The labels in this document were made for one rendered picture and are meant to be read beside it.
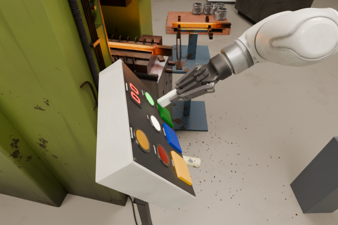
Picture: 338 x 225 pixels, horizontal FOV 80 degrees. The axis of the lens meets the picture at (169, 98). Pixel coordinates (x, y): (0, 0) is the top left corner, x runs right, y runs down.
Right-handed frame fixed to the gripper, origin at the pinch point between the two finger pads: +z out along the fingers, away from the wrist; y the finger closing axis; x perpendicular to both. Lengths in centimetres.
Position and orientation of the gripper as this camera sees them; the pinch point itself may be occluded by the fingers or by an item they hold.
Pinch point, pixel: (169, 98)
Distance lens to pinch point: 63.3
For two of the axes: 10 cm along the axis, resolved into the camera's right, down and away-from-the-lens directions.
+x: -4.9, -5.6, -6.7
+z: -8.4, 5.1, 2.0
